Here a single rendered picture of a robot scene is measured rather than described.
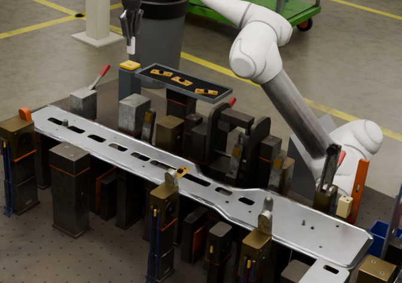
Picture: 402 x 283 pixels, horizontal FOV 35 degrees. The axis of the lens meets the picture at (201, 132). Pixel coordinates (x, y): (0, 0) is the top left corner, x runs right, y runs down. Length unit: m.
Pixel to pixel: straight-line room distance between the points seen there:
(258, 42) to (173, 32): 2.87
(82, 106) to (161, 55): 2.54
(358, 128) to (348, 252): 0.73
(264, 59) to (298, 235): 0.61
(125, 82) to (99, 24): 3.47
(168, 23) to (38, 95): 1.14
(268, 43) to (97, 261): 0.95
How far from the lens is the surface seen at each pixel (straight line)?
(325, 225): 2.05
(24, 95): 5.08
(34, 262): 2.30
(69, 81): 5.29
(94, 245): 2.36
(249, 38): 2.20
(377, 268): 1.84
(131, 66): 2.60
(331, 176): 2.08
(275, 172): 2.17
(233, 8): 2.37
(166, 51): 5.07
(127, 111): 2.41
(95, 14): 6.04
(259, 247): 1.84
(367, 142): 2.55
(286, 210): 2.08
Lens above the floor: 2.17
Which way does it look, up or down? 28 degrees down
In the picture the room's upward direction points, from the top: 5 degrees clockwise
